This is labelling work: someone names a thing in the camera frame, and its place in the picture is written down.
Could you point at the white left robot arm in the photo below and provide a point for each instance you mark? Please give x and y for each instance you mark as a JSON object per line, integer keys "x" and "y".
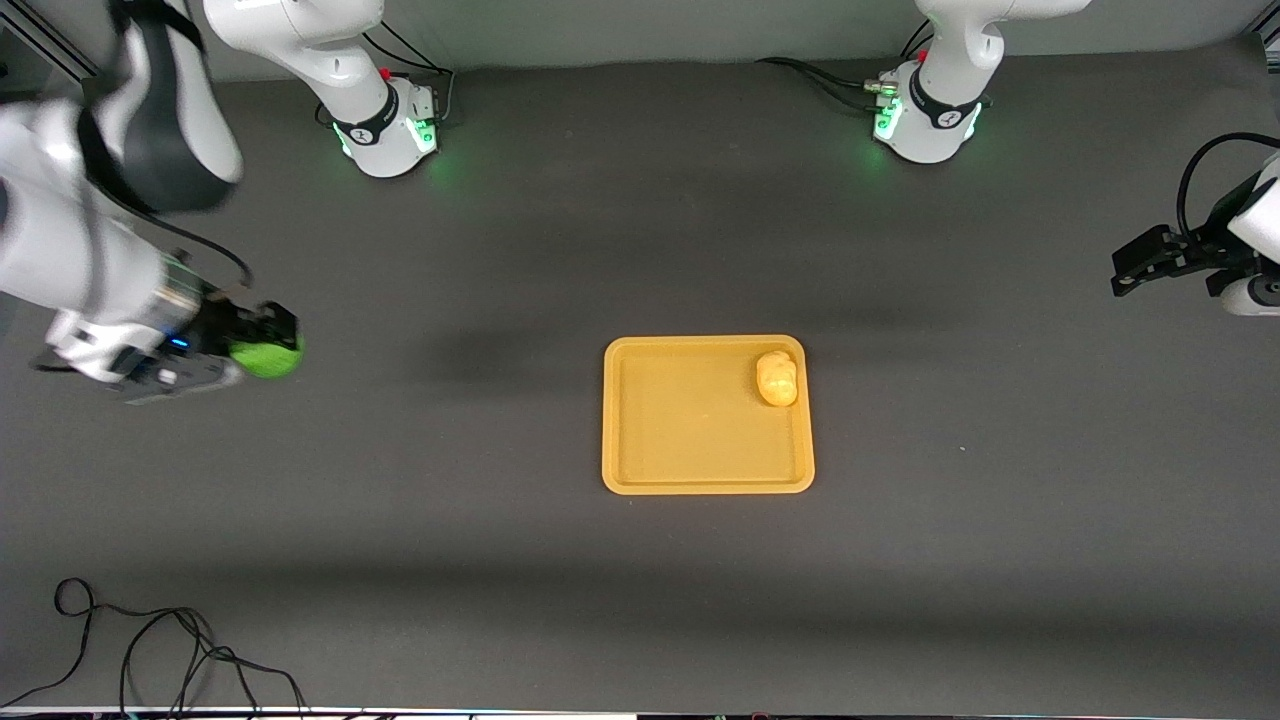
{"x": 950, "y": 60}

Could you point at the green apple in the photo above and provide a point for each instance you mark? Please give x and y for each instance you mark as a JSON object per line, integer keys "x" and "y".
{"x": 268, "y": 358}

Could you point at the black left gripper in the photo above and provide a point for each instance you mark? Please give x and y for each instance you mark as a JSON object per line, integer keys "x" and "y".
{"x": 1194, "y": 249}

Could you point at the aluminium frame rail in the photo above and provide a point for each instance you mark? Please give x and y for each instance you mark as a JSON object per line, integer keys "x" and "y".
{"x": 60, "y": 55}
{"x": 1270, "y": 40}

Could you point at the yellow potato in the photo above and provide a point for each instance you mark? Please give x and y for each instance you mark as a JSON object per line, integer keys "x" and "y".
{"x": 777, "y": 378}

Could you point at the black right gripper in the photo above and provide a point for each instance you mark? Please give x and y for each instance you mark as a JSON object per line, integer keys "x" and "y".
{"x": 222, "y": 326}

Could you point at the orange plastic tray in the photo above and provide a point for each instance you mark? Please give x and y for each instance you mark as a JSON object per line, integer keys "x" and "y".
{"x": 690, "y": 440}

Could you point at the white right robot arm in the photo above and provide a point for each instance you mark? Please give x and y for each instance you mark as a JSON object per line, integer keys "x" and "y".
{"x": 60, "y": 230}

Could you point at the dark grey table mat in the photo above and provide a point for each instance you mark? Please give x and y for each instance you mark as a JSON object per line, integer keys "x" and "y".
{"x": 640, "y": 600}

